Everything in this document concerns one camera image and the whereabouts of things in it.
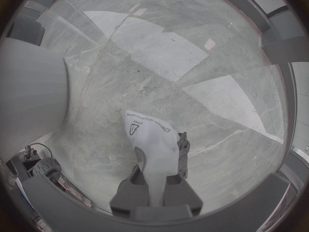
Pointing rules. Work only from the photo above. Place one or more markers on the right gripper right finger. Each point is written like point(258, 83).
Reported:
point(181, 192)

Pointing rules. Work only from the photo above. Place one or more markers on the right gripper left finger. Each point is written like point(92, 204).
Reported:
point(130, 197)

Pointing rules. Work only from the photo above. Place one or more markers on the white printed plastic wrapper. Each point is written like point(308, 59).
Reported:
point(149, 134)

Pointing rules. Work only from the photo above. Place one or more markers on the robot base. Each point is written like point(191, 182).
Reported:
point(45, 168)

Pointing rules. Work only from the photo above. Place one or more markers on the white trash bin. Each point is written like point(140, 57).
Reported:
point(31, 93)

